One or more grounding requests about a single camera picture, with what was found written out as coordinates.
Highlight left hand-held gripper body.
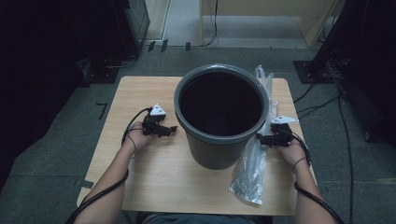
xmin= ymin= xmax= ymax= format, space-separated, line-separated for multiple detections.
xmin=141 ymin=103 xmax=167 ymax=136

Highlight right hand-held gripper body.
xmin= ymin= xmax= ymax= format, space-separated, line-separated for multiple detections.
xmin=269 ymin=115 xmax=299 ymax=147

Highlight clear plastic trash bag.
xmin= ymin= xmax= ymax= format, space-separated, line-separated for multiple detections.
xmin=228 ymin=64 xmax=281 ymax=205

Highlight dark grey trash can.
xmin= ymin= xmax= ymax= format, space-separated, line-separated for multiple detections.
xmin=178 ymin=71 xmax=265 ymax=171

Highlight person's right hand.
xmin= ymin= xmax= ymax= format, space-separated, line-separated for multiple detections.
xmin=275 ymin=137 xmax=309 ymax=171

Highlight person's left hand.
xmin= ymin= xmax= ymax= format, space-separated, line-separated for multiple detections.
xmin=124 ymin=121 xmax=157 ymax=153

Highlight thin black left wrist band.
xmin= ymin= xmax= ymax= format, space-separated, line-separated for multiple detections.
xmin=128 ymin=134 xmax=138 ymax=160

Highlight thin black wrist band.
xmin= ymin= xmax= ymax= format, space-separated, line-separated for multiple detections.
xmin=128 ymin=134 xmax=138 ymax=160
xmin=291 ymin=156 xmax=308 ymax=174

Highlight thin black right wrist band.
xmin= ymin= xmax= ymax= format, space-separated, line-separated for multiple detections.
xmin=291 ymin=156 xmax=308 ymax=174

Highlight angled black floor tape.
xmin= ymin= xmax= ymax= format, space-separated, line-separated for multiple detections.
xmin=95 ymin=102 xmax=108 ymax=121

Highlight person's blue pants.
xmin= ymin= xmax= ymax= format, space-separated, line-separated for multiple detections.
xmin=134 ymin=212 xmax=274 ymax=224

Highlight black cabinet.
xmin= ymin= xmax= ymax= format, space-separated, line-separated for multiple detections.
xmin=111 ymin=0 xmax=151 ymax=59

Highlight black curtain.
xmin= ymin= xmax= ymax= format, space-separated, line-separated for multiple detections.
xmin=339 ymin=0 xmax=396 ymax=147
xmin=0 ymin=0 xmax=132 ymax=190

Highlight pale wooden desk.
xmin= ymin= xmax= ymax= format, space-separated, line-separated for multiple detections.
xmin=199 ymin=0 xmax=347 ymax=49

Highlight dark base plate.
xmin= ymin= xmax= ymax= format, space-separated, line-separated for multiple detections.
xmin=78 ymin=59 xmax=120 ymax=85

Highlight black stand with base plate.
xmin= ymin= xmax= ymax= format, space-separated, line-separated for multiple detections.
xmin=292 ymin=0 xmax=362 ymax=85

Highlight long black floor cable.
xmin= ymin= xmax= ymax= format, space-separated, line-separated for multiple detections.
xmin=337 ymin=80 xmax=356 ymax=224

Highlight black hanging desk cable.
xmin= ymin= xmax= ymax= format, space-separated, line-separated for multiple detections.
xmin=200 ymin=0 xmax=219 ymax=48

